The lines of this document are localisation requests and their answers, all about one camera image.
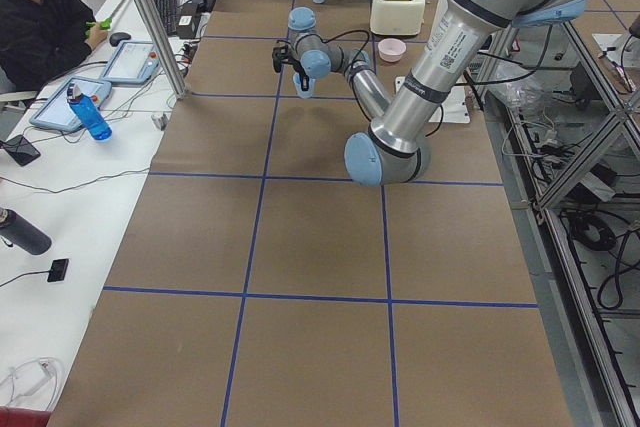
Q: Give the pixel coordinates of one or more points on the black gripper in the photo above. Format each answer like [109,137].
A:
[298,67]

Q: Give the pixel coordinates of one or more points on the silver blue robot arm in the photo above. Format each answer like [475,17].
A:
[394,147]

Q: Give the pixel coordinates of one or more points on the cream toaster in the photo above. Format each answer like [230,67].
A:
[397,18]

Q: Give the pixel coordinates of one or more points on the pink bowl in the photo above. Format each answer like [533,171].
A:
[391,50]

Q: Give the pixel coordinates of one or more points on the black keyboard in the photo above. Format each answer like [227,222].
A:
[168,14]

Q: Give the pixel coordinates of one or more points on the teach pendant far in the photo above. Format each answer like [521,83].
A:
[132,63]

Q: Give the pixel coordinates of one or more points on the teach pendant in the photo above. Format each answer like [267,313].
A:
[132,63]
[55,113]

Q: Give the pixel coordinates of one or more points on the black computer mouse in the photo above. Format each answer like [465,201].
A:
[116,38]

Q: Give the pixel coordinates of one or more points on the blue water bottle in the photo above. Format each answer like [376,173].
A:
[88,114]

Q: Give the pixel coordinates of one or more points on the person in black sweater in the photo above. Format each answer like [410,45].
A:
[42,39]

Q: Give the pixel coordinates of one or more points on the teach pendant near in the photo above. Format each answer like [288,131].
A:
[55,113]

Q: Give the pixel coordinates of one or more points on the black smartphone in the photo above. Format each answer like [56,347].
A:
[21,150]

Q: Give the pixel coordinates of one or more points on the small black square puck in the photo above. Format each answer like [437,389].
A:
[58,270]

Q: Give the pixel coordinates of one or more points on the dark grey thermos bottle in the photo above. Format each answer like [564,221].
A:
[21,233]

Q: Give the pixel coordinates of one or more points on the white power adapter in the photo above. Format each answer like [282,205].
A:
[34,376]

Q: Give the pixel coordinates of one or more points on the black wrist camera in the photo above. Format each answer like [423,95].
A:
[281,56]

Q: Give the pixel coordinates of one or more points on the aluminium frame post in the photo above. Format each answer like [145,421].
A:
[152,22]

